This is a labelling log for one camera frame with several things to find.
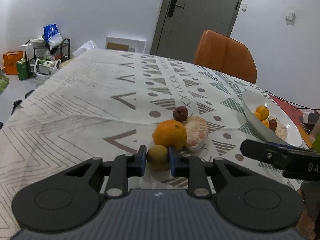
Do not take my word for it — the blue white plastic bag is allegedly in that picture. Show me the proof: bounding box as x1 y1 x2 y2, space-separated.
43 23 63 49

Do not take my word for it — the small white wall switch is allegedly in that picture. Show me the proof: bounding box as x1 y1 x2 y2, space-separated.
241 3 248 12

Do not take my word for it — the orange leather chair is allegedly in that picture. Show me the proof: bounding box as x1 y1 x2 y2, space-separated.
194 30 257 84

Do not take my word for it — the white plastic bag with items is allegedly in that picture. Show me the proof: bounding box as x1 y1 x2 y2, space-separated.
34 59 61 87

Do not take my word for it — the white ceramic bowl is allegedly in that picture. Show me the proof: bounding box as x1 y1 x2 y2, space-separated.
242 91 303 147

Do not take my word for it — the black slipper middle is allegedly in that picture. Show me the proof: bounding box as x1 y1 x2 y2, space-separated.
11 100 23 114

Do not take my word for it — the white power adapter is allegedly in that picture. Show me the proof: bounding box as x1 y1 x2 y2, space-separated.
302 112 319 125

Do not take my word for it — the peeled pomelo piece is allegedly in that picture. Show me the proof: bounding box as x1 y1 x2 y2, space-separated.
268 116 287 141
184 116 208 152

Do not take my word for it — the green paper bag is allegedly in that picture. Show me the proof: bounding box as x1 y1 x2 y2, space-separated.
16 59 30 81

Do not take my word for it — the large orange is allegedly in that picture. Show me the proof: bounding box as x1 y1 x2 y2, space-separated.
152 120 187 150
255 105 269 120

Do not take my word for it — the orange paper bag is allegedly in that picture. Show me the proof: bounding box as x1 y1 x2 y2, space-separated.
3 51 23 75

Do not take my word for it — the red orange mat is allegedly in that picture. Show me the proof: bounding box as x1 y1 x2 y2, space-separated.
268 92 312 148

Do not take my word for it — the grey door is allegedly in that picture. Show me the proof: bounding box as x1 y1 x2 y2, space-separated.
150 0 242 63

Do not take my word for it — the green-brown round fruit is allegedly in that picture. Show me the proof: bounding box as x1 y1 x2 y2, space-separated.
146 145 169 171

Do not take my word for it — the green snack package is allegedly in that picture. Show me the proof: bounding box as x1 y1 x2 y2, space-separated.
310 119 320 152

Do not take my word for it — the person's right hand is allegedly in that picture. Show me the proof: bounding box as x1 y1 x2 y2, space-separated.
296 188 319 239

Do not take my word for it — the patterned tablecloth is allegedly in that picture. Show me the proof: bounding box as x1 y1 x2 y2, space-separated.
1 49 301 239

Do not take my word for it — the dark red fruit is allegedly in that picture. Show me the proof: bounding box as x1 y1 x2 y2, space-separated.
268 119 277 131
172 106 188 122

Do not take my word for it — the black door handle lock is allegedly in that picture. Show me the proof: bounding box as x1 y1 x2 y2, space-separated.
167 0 184 17

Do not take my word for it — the clear plastic bag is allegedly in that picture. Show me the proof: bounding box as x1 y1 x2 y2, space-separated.
72 40 98 57

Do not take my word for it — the black shoe rack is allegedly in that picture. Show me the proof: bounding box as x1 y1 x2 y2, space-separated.
21 38 71 78

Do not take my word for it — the green floor mat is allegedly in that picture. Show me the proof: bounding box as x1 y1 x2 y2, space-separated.
0 74 9 94

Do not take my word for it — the small mandarin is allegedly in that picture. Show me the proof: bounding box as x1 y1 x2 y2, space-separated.
261 120 270 128
254 112 262 121

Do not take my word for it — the black cable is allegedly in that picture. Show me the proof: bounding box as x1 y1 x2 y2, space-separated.
265 90 320 112

